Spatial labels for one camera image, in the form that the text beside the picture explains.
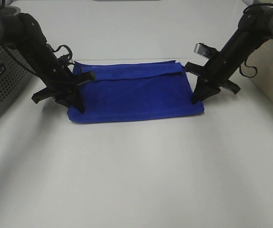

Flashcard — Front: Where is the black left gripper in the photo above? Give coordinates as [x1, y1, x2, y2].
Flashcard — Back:
[31, 57, 96, 113]

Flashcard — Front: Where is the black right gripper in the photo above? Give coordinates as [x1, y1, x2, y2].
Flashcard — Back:
[185, 52, 240, 104]

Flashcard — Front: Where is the blue microfiber towel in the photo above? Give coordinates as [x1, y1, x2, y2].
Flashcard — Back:
[68, 60, 205, 124]

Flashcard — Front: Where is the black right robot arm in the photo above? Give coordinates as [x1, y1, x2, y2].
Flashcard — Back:
[185, 3, 273, 104]

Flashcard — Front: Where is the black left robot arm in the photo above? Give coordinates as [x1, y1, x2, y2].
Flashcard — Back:
[0, 13, 95, 113]

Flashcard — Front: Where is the beige storage box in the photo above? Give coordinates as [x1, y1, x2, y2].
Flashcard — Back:
[245, 38, 273, 114]

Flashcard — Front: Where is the grey perforated plastic basket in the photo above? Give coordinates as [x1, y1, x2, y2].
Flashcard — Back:
[0, 47, 32, 118]

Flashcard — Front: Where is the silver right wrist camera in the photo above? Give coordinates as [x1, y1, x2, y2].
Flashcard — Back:
[194, 43, 218, 59]

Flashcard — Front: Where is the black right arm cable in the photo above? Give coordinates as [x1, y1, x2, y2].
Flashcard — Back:
[240, 47, 258, 78]

